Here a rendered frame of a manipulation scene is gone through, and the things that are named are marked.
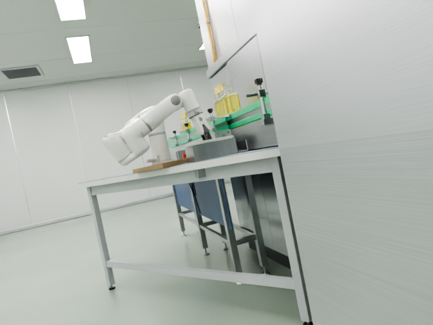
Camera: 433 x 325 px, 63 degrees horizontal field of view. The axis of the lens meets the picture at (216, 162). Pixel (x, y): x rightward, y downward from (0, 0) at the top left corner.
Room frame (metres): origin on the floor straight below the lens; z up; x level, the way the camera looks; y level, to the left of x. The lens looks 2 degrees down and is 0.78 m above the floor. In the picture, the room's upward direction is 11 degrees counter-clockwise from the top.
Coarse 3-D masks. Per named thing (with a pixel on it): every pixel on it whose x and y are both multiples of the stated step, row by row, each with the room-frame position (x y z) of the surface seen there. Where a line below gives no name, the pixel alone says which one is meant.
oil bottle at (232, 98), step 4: (228, 92) 1.97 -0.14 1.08; (232, 92) 1.96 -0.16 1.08; (236, 92) 1.97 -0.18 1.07; (228, 96) 1.97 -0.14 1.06; (232, 96) 1.96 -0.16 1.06; (236, 96) 1.96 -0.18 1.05; (228, 100) 1.98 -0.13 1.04; (232, 100) 1.95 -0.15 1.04; (236, 100) 1.96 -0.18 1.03; (228, 104) 1.99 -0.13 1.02; (232, 104) 1.95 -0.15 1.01; (236, 104) 1.96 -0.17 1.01; (232, 108) 1.95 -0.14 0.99; (236, 108) 1.96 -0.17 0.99; (240, 108) 1.97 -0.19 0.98; (232, 112) 1.96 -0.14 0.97
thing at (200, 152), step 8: (200, 144) 1.68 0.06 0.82; (208, 144) 1.69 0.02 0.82; (216, 144) 1.71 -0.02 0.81; (224, 144) 1.72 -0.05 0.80; (232, 144) 1.73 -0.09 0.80; (240, 144) 1.82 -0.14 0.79; (192, 152) 1.69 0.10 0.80; (200, 152) 1.68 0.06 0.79; (208, 152) 1.69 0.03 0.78; (216, 152) 1.70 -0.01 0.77; (224, 152) 1.71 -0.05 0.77; (232, 152) 1.73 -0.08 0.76; (192, 160) 1.72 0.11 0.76; (200, 160) 1.68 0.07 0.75
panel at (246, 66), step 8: (256, 40) 1.84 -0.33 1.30; (248, 48) 1.95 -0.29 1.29; (256, 48) 1.86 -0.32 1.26; (240, 56) 2.07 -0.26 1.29; (248, 56) 1.97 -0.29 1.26; (256, 56) 1.88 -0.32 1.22; (232, 64) 2.21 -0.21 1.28; (240, 64) 2.09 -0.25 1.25; (248, 64) 1.99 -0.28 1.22; (256, 64) 1.90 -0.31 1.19; (232, 72) 2.23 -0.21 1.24; (240, 72) 2.11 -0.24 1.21; (248, 72) 2.01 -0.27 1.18; (256, 72) 1.91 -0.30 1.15; (232, 80) 2.26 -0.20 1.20; (240, 80) 2.13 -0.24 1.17; (248, 80) 2.03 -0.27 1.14; (264, 80) 1.84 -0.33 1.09; (240, 88) 2.16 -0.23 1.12; (248, 88) 2.05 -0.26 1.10; (256, 88) 1.95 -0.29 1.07; (264, 88) 1.86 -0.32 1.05; (240, 96) 2.18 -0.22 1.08; (256, 96) 1.97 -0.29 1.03; (240, 104) 2.20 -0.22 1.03; (248, 104) 2.09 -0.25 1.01
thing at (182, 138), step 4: (192, 128) 2.41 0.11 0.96; (192, 132) 2.43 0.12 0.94; (196, 132) 2.34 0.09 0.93; (212, 132) 2.00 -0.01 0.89; (180, 136) 2.80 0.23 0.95; (184, 136) 2.67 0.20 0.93; (192, 136) 2.46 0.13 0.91; (196, 136) 2.35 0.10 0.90; (200, 136) 2.24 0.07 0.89; (172, 140) 3.15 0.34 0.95; (180, 140) 2.84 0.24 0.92; (184, 140) 2.69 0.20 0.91; (192, 140) 2.47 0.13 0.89; (168, 144) 3.40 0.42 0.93; (172, 144) 3.21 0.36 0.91; (180, 144) 2.86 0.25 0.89
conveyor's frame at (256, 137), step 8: (240, 128) 1.79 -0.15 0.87; (248, 128) 1.70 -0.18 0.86; (256, 128) 1.61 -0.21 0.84; (264, 128) 1.54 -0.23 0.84; (272, 128) 1.47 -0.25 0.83; (240, 136) 1.81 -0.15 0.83; (248, 136) 1.72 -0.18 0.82; (256, 136) 1.63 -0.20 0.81; (264, 136) 1.55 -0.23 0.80; (272, 136) 1.48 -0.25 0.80; (184, 144) 2.64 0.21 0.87; (248, 144) 1.74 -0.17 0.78; (256, 144) 1.64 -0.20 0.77; (264, 144) 1.57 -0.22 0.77; (272, 144) 1.50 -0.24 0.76; (176, 160) 3.07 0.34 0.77
